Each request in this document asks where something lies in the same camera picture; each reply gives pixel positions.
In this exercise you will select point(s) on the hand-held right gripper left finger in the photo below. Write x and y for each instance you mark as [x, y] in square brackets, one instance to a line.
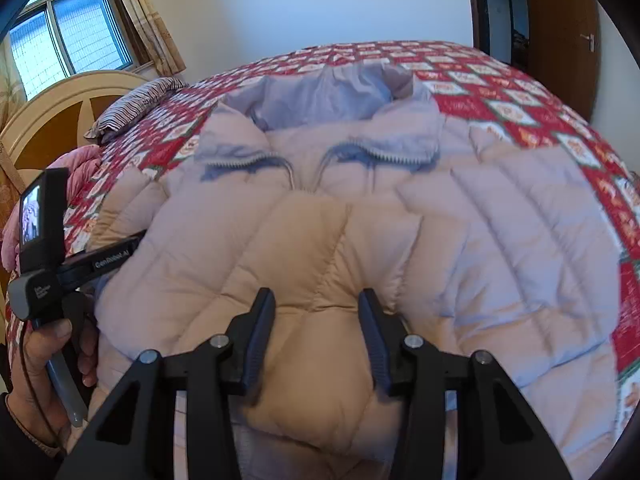
[257, 332]

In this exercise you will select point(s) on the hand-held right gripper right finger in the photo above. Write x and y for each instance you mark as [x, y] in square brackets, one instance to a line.
[374, 335]

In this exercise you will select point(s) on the beige puffer jacket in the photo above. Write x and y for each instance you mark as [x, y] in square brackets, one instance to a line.
[310, 240]

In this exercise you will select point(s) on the person's left forearm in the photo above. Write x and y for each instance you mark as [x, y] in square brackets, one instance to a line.
[20, 440]

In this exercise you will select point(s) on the person's left hand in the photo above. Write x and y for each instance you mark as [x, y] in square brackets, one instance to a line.
[40, 385]

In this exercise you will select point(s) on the pink quilt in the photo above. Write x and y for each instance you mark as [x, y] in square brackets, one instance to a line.
[75, 170]

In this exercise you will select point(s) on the cream wooden headboard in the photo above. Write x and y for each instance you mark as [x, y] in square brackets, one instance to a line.
[55, 115]

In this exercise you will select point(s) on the striped pillow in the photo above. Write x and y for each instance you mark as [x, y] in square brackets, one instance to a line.
[127, 105]

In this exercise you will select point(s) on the beige floral curtain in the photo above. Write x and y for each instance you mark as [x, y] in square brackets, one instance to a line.
[9, 90]
[150, 15]

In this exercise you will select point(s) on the window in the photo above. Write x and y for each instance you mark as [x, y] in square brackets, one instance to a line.
[75, 35]

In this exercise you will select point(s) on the red printed bedspread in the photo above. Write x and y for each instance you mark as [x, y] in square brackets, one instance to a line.
[530, 95]

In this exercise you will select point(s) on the brown wooden door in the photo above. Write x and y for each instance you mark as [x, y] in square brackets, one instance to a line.
[560, 35]

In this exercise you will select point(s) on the dark door frame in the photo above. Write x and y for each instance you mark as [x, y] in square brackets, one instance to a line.
[482, 10]

